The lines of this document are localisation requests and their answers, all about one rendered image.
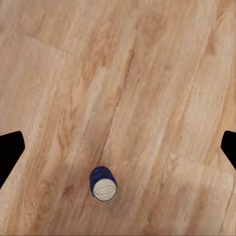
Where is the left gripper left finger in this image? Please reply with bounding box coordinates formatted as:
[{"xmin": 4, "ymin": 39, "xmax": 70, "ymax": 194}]
[{"xmin": 0, "ymin": 131, "xmax": 25, "ymax": 189}]

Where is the can of soda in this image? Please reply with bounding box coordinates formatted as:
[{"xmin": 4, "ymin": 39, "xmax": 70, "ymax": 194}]
[{"xmin": 89, "ymin": 166, "xmax": 117, "ymax": 203}]

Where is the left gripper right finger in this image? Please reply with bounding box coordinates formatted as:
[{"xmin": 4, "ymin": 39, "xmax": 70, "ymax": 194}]
[{"xmin": 221, "ymin": 130, "xmax": 236, "ymax": 169}]

